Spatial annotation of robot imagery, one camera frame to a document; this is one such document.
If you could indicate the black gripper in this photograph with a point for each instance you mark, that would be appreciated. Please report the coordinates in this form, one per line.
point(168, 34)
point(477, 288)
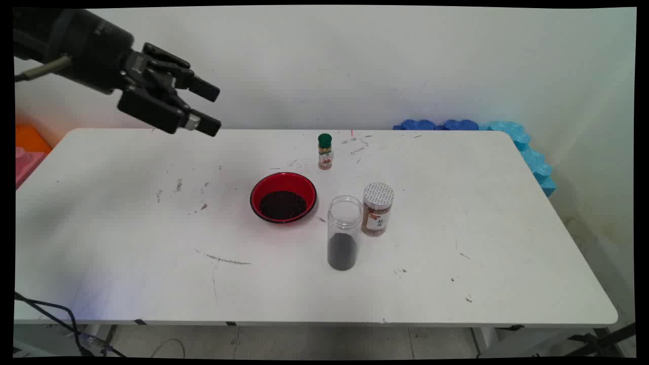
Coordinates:
point(76, 45)

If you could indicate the clear plastic jar black seeds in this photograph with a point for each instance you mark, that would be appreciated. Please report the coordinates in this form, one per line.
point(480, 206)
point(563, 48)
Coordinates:
point(343, 251)

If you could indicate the orange box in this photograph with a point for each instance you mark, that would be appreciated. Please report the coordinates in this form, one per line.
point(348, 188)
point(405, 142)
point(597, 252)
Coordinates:
point(30, 139)

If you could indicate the red bowl with black seeds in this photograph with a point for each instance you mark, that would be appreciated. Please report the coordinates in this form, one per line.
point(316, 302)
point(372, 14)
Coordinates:
point(284, 182)

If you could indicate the small spice bottle green cap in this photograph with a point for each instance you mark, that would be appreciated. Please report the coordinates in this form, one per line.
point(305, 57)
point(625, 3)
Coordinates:
point(325, 157)

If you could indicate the spice jar white patterned lid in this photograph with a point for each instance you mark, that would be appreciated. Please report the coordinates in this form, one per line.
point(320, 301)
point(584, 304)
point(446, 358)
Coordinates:
point(376, 213)

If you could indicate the white table leg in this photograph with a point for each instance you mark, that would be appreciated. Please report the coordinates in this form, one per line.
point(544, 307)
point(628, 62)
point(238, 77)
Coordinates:
point(99, 337)
point(485, 339)

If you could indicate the dark blue foam mat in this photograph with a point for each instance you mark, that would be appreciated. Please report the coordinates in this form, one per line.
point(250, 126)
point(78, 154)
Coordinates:
point(418, 124)

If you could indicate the light blue foam mat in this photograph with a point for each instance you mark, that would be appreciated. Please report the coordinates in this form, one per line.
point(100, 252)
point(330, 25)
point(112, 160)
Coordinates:
point(532, 157)

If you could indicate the black stand frame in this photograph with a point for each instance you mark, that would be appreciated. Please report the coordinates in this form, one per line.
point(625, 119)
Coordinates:
point(608, 337)

